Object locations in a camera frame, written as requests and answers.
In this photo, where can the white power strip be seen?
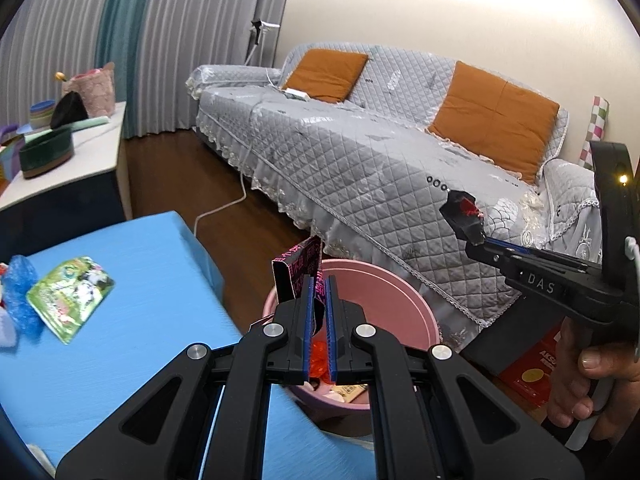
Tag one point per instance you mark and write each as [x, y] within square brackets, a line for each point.
[295, 94]

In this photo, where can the pink fabric basket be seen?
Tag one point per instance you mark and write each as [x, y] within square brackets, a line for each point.
[95, 90]

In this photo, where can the pink plastic bin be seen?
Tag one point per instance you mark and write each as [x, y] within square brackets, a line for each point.
[395, 300]

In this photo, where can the yellow flower ornament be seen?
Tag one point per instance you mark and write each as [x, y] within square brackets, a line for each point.
[61, 77]

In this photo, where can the grey curtain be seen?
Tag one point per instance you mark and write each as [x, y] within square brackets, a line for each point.
[215, 45]
[55, 35]

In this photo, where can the purple plastic container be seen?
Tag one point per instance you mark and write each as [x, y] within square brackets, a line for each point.
[9, 132]

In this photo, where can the white tissue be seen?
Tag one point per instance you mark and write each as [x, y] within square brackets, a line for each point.
[7, 330]

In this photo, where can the blue plastic bag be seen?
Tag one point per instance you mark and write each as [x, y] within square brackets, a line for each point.
[22, 300]

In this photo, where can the mint green roll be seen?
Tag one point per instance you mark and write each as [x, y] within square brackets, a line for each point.
[75, 126]

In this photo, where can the checkered paper roll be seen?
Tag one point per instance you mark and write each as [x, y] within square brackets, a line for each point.
[596, 130]

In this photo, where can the green panda snack packet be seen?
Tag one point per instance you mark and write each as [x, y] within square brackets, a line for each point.
[70, 295]

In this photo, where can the orange cushion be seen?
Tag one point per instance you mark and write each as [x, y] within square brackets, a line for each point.
[495, 120]
[325, 75]

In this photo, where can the white coffee table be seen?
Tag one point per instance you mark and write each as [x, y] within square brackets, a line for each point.
[85, 160]

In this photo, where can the red flat box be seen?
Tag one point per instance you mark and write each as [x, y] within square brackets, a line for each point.
[530, 375]

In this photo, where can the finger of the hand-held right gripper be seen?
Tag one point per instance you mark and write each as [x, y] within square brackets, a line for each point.
[487, 259]
[530, 251]

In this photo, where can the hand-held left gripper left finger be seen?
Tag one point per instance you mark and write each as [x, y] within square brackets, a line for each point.
[307, 330]

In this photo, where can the colourful rectangular box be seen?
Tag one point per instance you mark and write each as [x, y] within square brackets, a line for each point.
[10, 162]

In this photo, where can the dark green round bowl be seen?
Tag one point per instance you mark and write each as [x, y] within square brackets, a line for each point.
[47, 155]

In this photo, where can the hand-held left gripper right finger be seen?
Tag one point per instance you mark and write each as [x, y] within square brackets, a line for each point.
[331, 330]

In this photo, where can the red plastic bag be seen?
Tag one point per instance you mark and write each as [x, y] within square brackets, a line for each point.
[320, 360]

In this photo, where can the person's right hand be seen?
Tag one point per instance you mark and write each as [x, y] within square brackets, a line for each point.
[600, 365]

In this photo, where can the teal curtain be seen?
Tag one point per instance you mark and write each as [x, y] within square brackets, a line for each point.
[125, 45]

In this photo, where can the black hat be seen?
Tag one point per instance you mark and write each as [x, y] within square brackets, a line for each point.
[70, 110]

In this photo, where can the blue patterned tablecloth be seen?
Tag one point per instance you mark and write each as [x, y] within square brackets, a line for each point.
[150, 310]

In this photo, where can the grey quilted covered sofa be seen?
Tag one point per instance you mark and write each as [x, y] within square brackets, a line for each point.
[360, 160]

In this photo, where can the stack of coloured bowls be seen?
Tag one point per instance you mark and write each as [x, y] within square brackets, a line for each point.
[41, 115]

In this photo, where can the white floor lamp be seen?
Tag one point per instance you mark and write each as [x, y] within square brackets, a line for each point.
[257, 30]

